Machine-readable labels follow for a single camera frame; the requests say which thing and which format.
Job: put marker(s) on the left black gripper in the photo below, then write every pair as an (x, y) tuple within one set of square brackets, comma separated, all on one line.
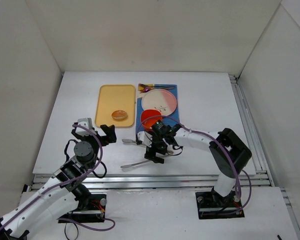
[(95, 136)]

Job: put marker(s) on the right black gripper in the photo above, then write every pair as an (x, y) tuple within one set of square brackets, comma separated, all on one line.
[(154, 152)]

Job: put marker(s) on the metal tongs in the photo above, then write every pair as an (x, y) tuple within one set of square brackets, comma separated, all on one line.
[(127, 166)]

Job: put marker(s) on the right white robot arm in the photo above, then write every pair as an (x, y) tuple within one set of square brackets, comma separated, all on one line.
[(229, 152)]

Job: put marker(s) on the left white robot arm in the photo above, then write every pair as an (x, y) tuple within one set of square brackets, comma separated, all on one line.
[(64, 186)]

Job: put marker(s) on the yellow tray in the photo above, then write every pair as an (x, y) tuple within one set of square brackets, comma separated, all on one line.
[(114, 97)]

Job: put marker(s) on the orange bowl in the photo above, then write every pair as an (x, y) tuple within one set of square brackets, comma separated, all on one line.
[(149, 117)]

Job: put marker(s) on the blue placemat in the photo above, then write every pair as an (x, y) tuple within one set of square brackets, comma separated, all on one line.
[(168, 120)]

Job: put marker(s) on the cutlery on placemat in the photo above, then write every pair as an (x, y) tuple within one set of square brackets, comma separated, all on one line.
[(143, 88)]

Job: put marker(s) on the pink and white plate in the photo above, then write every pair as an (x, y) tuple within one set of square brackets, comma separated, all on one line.
[(161, 100)]

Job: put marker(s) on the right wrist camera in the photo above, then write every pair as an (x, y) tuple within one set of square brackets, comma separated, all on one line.
[(144, 138)]

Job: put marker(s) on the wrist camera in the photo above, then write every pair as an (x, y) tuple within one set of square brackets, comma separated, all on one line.
[(85, 122), (144, 138)]

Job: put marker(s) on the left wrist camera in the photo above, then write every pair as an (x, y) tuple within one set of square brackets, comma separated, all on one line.
[(85, 122)]

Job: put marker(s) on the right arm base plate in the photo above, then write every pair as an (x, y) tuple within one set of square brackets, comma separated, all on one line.
[(211, 206)]

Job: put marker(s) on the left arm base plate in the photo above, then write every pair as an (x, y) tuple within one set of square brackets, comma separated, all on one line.
[(93, 212)]

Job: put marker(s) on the aluminium rail frame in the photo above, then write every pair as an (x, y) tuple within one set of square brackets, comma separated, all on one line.
[(157, 201)]

